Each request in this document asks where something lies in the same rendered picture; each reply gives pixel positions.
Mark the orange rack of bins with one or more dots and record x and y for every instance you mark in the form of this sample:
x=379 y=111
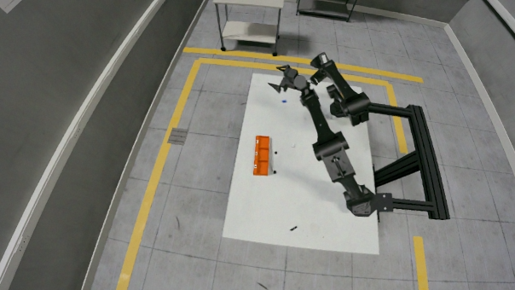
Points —
x=261 y=161

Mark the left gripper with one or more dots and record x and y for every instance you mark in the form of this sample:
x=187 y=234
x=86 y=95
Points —
x=283 y=81

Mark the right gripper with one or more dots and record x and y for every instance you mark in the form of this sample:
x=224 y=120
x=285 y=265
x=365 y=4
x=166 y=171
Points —
x=319 y=79

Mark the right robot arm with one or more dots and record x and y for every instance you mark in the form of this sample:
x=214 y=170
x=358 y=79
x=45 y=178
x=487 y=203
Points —
x=347 y=105

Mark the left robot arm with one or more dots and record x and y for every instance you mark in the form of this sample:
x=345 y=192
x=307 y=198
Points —
x=332 y=153

